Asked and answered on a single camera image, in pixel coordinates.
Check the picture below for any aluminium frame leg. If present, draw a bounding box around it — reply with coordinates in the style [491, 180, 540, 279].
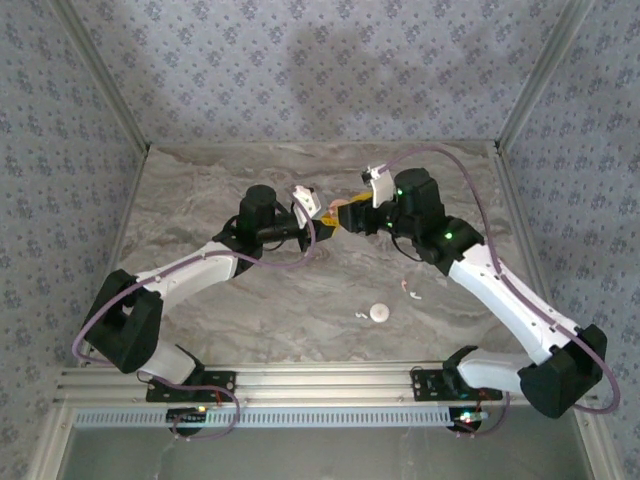
[29, 402, 76, 480]
[572, 402, 624, 480]

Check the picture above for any aluminium corner post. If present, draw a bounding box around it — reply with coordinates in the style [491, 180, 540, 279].
[49, 0, 152, 152]
[494, 0, 596, 154]

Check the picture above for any black controller board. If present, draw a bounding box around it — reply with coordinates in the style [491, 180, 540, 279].
[447, 407, 489, 434]
[167, 407, 209, 436]

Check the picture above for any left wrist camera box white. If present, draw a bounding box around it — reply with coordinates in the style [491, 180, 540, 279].
[291, 185, 321, 227]

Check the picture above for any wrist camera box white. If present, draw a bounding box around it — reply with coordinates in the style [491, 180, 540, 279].
[360, 164, 396, 209]
[291, 185, 321, 227]

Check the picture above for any grey metal panel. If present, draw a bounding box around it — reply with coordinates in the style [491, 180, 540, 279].
[59, 427, 596, 480]

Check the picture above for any grey slotted cable duct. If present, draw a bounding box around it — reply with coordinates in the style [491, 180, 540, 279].
[72, 405, 461, 430]

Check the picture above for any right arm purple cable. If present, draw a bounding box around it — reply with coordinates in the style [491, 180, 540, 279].
[379, 144, 624, 442]

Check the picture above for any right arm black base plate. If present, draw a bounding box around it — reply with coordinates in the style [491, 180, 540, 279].
[410, 367, 504, 403]

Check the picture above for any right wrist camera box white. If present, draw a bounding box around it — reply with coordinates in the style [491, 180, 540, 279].
[360, 164, 396, 209]

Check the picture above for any aluminium side rail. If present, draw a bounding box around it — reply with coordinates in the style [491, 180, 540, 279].
[492, 147, 574, 366]

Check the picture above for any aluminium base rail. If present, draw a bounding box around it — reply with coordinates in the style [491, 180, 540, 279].
[54, 363, 599, 404]

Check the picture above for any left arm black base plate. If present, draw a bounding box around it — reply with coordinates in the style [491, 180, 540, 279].
[145, 370, 237, 402]

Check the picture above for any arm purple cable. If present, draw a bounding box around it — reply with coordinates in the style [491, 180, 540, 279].
[72, 217, 317, 442]
[379, 144, 624, 442]

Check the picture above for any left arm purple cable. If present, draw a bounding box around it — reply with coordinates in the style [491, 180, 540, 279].
[72, 217, 317, 442]

